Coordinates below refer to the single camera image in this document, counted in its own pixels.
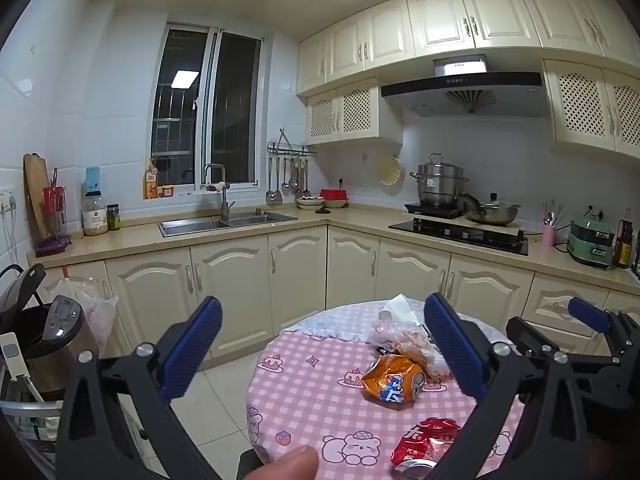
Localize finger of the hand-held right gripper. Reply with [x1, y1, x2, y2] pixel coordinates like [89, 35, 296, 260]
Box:
[568, 296, 640, 359]
[506, 316, 561, 360]

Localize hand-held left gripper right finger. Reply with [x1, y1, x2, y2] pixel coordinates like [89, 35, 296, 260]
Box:
[424, 292, 591, 480]

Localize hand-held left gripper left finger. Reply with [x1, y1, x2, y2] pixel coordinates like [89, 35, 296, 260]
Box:
[55, 296, 223, 480]

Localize clear plastic snack wrapper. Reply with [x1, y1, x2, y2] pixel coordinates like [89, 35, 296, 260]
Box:
[369, 319, 453, 381]

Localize white tissue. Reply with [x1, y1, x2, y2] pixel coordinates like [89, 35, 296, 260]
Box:
[378, 294, 426, 328]

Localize crushed orange can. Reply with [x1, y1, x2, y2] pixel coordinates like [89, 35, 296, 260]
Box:
[361, 354, 427, 411]

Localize crushed red can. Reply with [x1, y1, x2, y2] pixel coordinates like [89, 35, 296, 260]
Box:
[390, 416, 463, 480]

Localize person's left hand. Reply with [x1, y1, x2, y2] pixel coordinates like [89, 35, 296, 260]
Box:
[257, 446, 319, 480]

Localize cream base cabinets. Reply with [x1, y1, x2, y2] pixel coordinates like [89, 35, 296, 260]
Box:
[27, 225, 640, 361]

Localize green electric cooker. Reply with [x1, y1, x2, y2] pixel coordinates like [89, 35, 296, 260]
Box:
[566, 212, 617, 271]

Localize translucent plastic bag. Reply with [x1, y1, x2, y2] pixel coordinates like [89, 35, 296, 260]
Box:
[60, 277, 120, 356]

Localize black gas stove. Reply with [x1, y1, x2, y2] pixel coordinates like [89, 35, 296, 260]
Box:
[388, 219, 529, 257]

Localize pink checked tablecloth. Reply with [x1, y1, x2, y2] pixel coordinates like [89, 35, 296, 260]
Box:
[246, 302, 526, 480]

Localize steel pan with lid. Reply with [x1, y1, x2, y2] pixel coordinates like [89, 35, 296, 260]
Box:
[462, 192, 522, 226]

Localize steel double sink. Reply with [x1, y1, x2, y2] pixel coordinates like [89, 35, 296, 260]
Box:
[158, 211, 299, 237]

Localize black induction cooker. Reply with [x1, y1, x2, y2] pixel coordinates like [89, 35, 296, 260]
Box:
[404, 201, 466, 220]

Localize steel kitchen faucet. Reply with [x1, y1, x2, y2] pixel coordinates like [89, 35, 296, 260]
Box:
[202, 163, 236, 221]

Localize clear jar with grains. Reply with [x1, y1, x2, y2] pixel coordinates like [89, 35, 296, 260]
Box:
[82, 191, 108, 237]

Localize steel steamer pot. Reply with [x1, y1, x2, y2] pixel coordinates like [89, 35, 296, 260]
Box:
[410, 153, 471, 209]

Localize orange dish soap bottle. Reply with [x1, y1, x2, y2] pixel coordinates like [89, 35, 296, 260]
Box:
[144, 158, 159, 200]

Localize row of hanging utensils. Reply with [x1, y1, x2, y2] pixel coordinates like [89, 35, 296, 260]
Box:
[266, 154, 313, 206]

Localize cream colander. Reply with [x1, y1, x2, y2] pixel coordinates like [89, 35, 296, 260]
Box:
[376, 156, 403, 187]

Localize cream lattice door cabinet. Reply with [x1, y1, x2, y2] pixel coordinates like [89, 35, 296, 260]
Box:
[542, 59, 640, 161]
[306, 77, 405, 147]

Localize wooden cutting board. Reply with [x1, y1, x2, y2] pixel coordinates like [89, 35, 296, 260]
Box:
[23, 153, 53, 241]

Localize sliding window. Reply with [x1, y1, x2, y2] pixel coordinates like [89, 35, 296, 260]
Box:
[150, 22, 264, 193]

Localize range hood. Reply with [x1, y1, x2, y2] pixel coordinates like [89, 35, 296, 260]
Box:
[381, 54, 551, 118]

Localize metal wire rack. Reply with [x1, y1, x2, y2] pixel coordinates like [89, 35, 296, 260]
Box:
[0, 360, 66, 463]

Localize metal utensil rail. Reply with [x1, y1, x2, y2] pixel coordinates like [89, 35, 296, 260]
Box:
[266, 128, 318, 157]

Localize cream wall cabinets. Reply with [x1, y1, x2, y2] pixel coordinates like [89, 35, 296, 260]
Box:
[296, 0, 640, 98]

